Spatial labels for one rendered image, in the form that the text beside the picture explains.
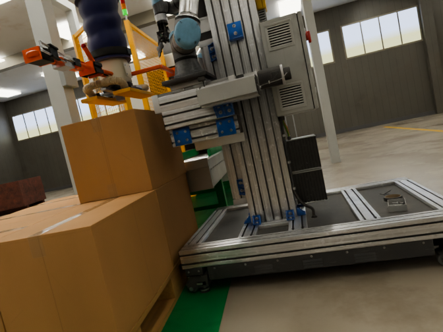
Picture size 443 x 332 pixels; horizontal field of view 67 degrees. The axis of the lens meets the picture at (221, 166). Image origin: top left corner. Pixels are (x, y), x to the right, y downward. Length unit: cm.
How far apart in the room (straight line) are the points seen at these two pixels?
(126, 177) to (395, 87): 1099
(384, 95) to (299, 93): 1035
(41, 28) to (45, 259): 266
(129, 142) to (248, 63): 72
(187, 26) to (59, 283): 112
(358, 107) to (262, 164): 1015
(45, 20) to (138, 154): 219
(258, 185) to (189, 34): 83
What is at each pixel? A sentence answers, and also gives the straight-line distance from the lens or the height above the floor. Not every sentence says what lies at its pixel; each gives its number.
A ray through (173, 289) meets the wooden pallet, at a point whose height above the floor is 7.
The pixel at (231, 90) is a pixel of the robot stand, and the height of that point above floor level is 91.
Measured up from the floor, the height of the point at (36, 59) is 116.
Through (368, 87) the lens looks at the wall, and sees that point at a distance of 1194.
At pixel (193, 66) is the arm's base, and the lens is 168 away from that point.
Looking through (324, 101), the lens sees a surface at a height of 91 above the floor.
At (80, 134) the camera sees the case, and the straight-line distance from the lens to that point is 179.
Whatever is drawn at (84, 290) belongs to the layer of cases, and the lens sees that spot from 121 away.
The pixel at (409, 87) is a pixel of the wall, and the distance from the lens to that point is 1222.
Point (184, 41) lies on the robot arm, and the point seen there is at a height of 117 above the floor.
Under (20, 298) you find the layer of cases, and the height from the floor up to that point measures 35.
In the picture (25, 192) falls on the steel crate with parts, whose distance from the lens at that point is 912.
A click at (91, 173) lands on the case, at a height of 68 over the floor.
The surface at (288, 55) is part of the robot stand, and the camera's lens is 174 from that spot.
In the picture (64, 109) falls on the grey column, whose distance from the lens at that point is 340.
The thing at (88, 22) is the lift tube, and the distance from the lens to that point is 205.
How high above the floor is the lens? 73
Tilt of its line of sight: 5 degrees down
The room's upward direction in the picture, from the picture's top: 12 degrees counter-clockwise
